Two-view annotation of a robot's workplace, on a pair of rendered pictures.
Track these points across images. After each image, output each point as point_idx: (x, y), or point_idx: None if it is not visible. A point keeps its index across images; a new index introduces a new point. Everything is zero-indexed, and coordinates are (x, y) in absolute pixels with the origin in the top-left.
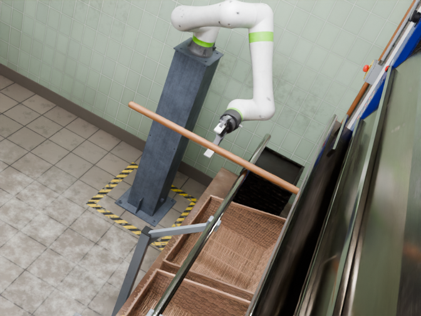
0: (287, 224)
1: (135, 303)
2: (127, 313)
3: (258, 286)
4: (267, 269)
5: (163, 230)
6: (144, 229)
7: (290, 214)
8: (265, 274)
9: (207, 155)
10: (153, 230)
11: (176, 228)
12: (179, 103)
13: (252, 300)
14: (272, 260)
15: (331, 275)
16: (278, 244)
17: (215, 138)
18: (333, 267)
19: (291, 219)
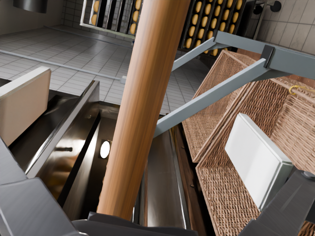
0: (33, 159)
1: (306, 99)
2: (295, 92)
3: (66, 124)
4: (56, 130)
5: (232, 76)
6: (267, 48)
7: (27, 173)
8: (60, 129)
9: (232, 135)
10: (258, 63)
11: (206, 92)
12: None
13: (70, 119)
14: (51, 133)
15: (24, 156)
16: (46, 144)
17: (257, 218)
18: (20, 160)
19: (27, 163)
